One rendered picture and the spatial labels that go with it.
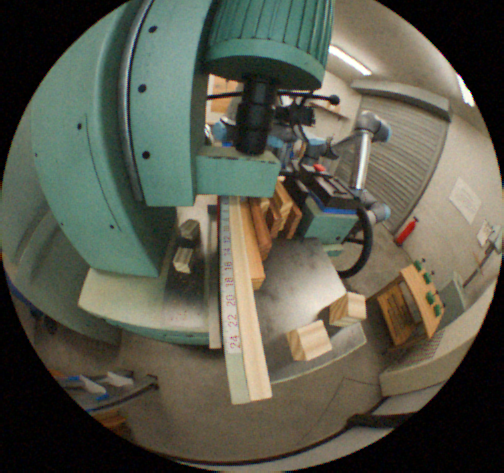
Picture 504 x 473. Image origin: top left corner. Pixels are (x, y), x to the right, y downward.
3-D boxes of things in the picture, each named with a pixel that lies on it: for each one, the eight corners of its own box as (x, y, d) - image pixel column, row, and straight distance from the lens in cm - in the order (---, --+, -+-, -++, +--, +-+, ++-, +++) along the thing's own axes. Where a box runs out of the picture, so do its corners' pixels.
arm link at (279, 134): (289, 148, 76) (294, 126, 75) (276, 149, 67) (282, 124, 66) (276, 144, 80) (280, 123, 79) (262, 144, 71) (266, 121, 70)
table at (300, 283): (374, 330, 40) (394, 321, 37) (229, 383, 27) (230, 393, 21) (290, 184, 68) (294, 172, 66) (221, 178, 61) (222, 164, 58)
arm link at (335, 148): (316, 144, 119) (376, 109, 89) (331, 148, 128) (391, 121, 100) (316, 158, 115) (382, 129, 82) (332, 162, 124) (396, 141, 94)
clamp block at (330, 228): (341, 244, 42) (360, 219, 38) (298, 248, 33) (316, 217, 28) (317, 210, 50) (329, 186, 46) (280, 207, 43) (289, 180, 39)
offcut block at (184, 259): (190, 273, 35) (187, 264, 31) (176, 270, 36) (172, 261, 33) (195, 259, 37) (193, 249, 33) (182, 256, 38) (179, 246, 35)
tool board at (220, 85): (296, 125, 393) (304, 90, 402) (210, 112, 356) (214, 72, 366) (295, 124, 397) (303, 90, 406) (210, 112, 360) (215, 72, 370)
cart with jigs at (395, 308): (406, 332, 220) (452, 304, 196) (380, 358, 175) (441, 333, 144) (386, 286, 214) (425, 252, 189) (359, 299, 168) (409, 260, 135)
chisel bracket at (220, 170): (271, 205, 28) (282, 163, 25) (195, 202, 27) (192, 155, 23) (263, 186, 34) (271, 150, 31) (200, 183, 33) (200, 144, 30)
